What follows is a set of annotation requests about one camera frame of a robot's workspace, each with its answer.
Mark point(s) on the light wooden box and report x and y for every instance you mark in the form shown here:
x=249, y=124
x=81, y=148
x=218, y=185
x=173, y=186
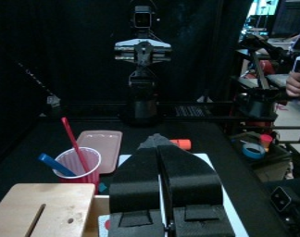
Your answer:
x=53, y=209

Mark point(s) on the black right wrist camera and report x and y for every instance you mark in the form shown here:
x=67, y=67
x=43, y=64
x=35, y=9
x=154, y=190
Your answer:
x=142, y=18

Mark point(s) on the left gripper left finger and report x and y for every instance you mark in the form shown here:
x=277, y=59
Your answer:
x=134, y=185

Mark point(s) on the dark computer monitor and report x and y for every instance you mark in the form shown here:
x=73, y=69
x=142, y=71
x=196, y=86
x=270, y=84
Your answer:
x=290, y=18

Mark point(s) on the black background robot arm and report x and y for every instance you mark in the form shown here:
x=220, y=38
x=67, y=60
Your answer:
x=261, y=102

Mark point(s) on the small red spool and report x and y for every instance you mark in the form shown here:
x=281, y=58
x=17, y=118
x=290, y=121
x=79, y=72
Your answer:
x=266, y=140

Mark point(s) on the grey storage bin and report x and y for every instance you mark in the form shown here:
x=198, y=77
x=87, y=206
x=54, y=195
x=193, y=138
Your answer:
x=276, y=168

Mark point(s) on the blue tape roll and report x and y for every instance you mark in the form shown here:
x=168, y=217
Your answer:
x=253, y=151

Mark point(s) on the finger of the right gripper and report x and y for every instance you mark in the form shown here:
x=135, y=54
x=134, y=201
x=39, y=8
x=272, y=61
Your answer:
x=138, y=54
x=147, y=54

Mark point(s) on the black labelled equipment box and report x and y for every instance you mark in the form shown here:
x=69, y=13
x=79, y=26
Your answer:
x=189, y=111

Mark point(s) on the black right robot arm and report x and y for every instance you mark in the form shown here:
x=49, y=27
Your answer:
x=142, y=105

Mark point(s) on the black table webcam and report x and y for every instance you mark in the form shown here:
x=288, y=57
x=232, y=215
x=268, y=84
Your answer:
x=281, y=199

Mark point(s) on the grey metal corner bracket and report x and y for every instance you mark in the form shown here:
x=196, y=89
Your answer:
x=53, y=101
x=204, y=99

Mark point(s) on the white cutting board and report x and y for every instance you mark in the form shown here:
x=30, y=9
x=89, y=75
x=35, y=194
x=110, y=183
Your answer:
x=125, y=159

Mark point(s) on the person's hand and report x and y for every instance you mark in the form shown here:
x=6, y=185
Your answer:
x=296, y=86

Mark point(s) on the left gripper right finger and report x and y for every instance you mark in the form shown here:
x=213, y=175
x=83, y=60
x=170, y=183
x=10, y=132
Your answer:
x=193, y=185

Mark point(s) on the red plastic cup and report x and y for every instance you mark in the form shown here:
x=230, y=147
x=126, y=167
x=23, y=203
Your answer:
x=93, y=161

